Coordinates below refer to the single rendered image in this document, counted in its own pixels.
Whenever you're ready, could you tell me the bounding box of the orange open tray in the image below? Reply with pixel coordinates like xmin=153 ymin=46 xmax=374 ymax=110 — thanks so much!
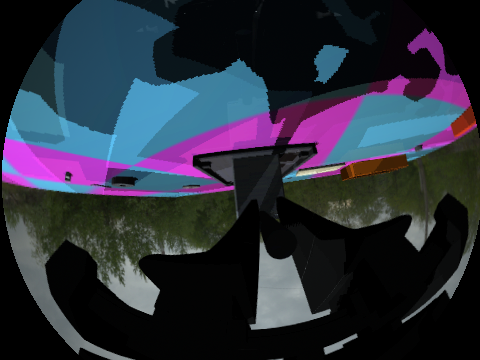
xmin=340 ymin=155 xmax=408 ymax=180

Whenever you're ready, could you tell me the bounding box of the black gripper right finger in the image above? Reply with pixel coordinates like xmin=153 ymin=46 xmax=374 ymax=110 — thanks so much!
xmin=276 ymin=196 xmax=412 ymax=313

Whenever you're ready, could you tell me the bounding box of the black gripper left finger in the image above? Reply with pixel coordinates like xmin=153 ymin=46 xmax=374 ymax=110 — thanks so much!
xmin=139 ymin=199 xmax=260 ymax=325

